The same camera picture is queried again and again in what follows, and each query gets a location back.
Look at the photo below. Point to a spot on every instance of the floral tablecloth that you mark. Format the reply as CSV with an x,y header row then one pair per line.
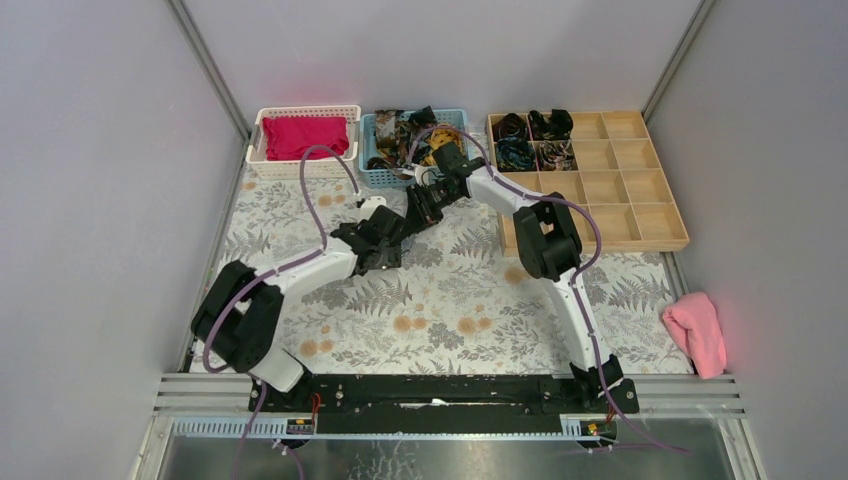
x,y
456,305

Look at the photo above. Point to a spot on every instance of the pink cloth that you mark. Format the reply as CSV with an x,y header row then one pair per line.
x,y
693,325

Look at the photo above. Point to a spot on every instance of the light blue plastic basket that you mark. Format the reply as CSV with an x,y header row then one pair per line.
x,y
388,178

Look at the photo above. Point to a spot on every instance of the orange floral tie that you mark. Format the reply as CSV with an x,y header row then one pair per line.
x,y
388,155

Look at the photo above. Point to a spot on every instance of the dark navy red tie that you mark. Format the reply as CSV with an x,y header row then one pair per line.
x,y
407,130

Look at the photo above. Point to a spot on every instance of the magenta cloth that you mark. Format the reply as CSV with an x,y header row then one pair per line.
x,y
288,138

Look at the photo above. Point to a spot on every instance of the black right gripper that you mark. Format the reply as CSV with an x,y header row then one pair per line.
x,y
421,214

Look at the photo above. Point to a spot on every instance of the rolled dark red tie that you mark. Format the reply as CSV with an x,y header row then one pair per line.
x,y
510,126

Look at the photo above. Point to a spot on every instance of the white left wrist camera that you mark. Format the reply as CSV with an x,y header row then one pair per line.
x,y
369,205

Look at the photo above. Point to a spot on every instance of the rolled navy blue tie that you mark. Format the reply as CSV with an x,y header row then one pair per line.
x,y
515,155

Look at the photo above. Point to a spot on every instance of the rolled black tie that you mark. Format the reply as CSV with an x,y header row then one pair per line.
x,y
557,125

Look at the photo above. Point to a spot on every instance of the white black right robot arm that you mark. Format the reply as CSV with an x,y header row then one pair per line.
x,y
556,240

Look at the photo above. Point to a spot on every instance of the rolled multicolour tie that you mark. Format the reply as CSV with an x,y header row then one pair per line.
x,y
556,155

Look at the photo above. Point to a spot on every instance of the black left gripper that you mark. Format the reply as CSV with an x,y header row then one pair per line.
x,y
375,241

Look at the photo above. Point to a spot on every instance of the yellow patterned tie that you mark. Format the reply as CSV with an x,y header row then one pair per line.
x,y
436,139

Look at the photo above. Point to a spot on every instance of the wooden compartment tray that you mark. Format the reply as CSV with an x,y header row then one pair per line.
x,y
619,180

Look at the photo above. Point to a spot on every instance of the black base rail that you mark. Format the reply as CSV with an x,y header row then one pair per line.
x,y
347,404

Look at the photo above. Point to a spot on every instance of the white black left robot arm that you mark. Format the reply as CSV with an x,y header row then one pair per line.
x,y
238,318

